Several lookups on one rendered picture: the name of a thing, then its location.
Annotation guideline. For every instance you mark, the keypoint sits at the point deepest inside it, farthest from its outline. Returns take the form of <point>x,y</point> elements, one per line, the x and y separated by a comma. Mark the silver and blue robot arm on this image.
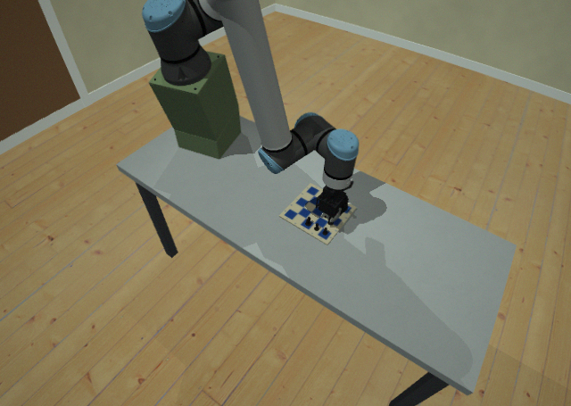
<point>176,25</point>

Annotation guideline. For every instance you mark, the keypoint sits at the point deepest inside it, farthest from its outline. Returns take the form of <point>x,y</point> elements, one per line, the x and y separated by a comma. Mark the blue and cream chessboard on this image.
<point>304,206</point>

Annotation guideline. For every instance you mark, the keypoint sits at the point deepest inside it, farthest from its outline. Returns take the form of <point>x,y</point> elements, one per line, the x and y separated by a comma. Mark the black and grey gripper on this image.
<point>329,204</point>

